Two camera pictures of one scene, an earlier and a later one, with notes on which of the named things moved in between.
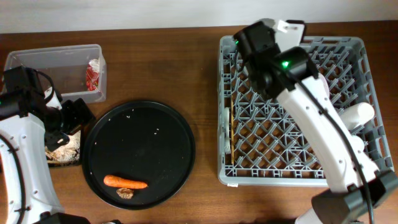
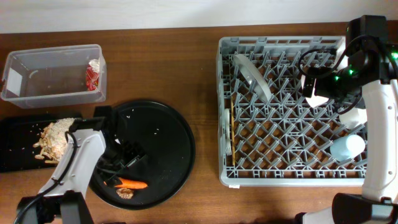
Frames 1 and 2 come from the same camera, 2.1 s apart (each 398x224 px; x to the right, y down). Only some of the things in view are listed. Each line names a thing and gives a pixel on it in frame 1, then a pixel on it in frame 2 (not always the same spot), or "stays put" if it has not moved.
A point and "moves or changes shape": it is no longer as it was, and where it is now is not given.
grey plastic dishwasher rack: [259, 142] stays put
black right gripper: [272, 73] to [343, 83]
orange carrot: [114, 181] stays put
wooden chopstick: [232, 111] stays put
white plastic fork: [227, 149] stays put
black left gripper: [80, 117] to [136, 153]
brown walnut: [125, 193] stays put
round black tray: [139, 139] stays put
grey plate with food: [288, 33] moves or changes shape
